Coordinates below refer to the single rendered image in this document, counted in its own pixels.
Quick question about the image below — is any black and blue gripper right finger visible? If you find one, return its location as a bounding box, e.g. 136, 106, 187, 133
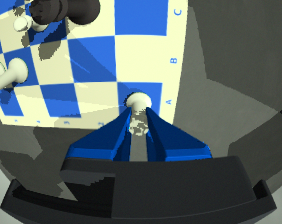
146, 107, 213, 161

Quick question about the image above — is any blue and cream chessboard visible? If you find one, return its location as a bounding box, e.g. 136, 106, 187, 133
0, 0, 188, 129

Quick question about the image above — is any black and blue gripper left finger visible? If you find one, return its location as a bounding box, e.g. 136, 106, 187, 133
65, 107, 132, 161

